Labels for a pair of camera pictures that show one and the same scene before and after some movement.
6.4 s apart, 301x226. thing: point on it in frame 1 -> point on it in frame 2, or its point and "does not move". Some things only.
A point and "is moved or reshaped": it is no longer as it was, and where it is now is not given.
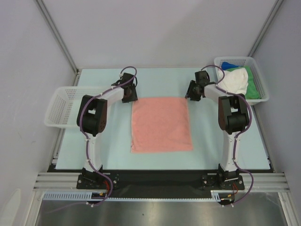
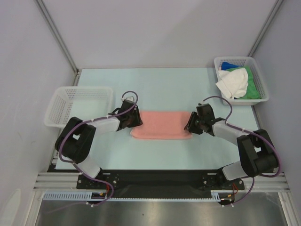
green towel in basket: [252, 92] does not move
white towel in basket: [235, 82] does not move
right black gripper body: [191, 92] -> [191, 124]
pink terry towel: [161, 125] is moved or reshaped
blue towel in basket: [225, 66] does not move
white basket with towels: [240, 75] does not move
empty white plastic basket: [63, 107] does not move
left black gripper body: [132, 95] -> [134, 120]
